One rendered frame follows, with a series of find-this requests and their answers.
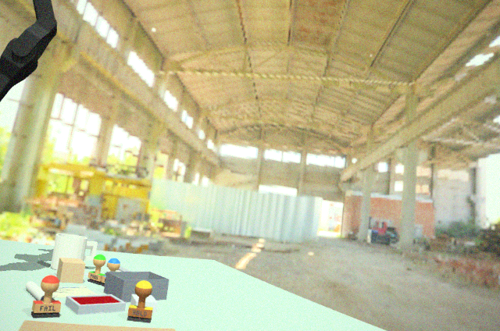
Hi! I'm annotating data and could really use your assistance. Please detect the tan cardboard box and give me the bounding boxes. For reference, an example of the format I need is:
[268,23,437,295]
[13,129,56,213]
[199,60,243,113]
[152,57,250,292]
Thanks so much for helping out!
[56,257,86,283]

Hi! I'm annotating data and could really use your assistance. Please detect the white mug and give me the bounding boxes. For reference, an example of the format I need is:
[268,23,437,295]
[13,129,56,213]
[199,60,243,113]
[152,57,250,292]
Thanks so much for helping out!
[51,233,98,270]

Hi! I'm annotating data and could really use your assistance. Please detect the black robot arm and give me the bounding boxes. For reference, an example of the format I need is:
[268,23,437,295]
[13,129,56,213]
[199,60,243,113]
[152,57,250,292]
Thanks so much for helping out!
[0,0,57,102]

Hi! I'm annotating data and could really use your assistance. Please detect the wooden fail stamp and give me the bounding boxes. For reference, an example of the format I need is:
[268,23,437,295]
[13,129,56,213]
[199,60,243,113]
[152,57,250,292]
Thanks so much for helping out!
[31,276,61,319]

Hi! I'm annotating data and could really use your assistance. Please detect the wooden rubber stamp with yellow knob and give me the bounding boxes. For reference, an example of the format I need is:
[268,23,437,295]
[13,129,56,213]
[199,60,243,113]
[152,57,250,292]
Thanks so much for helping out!
[127,281,153,323]

